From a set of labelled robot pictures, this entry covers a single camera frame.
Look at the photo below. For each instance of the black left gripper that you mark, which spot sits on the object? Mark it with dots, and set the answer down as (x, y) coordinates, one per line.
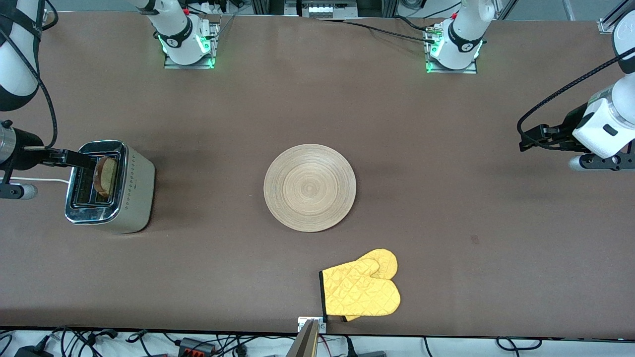
(571, 122)

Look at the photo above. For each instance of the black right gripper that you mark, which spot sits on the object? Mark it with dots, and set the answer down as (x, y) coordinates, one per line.
(25, 150)

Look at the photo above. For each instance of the bread slice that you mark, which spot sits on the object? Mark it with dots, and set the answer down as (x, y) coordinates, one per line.
(106, 176)

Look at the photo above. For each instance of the round wooden plate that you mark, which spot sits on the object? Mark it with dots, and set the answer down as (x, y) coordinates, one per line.
(310, 188)

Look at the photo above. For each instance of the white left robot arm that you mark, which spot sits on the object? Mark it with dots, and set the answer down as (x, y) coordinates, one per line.
(605, 124)

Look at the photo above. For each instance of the silver two-slot toaster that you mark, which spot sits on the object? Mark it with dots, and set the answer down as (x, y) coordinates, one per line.
(136, 193)

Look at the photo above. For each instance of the black power adapter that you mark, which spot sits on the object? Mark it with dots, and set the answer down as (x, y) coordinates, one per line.
(32, 352)

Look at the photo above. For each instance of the yellow quilted oven mitt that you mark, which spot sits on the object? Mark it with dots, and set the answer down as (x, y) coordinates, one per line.
(384, 260)
(359, 292)

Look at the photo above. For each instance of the red and black connector block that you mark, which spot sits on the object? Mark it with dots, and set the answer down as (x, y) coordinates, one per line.
(196, 346)

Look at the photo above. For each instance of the white power strip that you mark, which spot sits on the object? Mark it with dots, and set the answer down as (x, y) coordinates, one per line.
(327, 9)

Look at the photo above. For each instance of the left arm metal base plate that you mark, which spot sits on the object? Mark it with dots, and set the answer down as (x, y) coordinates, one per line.
(471, 70)

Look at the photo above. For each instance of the metal table corner bracket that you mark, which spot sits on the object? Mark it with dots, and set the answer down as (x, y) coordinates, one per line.
(43, 18)
(606, 26)

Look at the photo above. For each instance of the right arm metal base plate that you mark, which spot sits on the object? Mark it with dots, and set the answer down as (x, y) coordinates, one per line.
(214, 42)

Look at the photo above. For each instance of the small metal clamp bracket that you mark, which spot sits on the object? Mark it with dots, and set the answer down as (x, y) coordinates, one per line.
(301, 323)

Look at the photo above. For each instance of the slanted metal mount bar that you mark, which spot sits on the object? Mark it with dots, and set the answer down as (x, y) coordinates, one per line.
(303, 344)

